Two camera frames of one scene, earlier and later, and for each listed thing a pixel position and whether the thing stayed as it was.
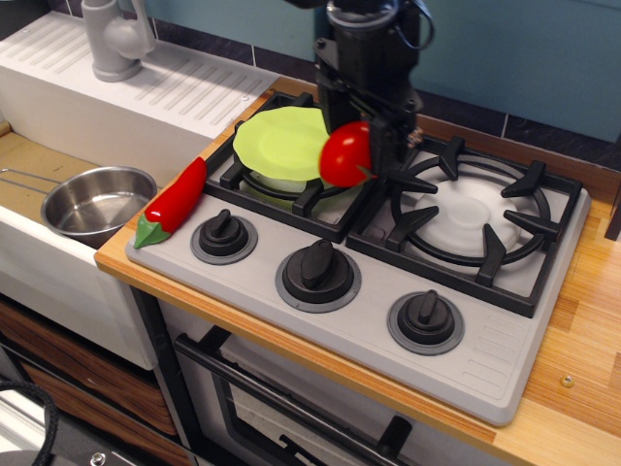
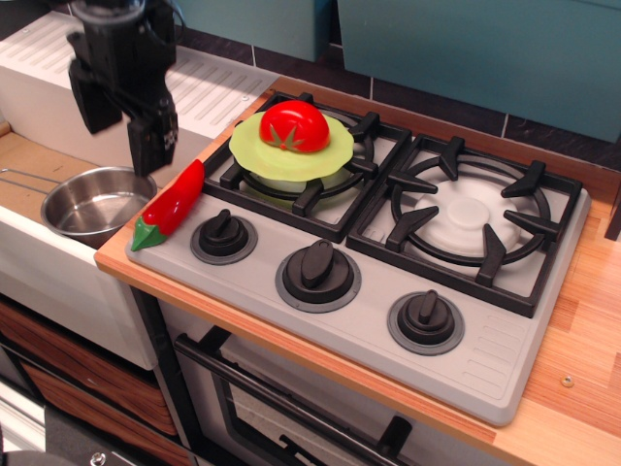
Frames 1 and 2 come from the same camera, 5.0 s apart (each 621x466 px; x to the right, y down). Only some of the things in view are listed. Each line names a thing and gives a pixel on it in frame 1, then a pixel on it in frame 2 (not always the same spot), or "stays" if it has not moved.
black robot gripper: x=369 y=61 -> x=121 y=65
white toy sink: x=56 y=118 stays
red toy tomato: x=345 y=154 -> x=295 y=125
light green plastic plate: x=281 y=144 stays
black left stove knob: x=223 y=240 stays
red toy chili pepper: x=172 y=206 stays
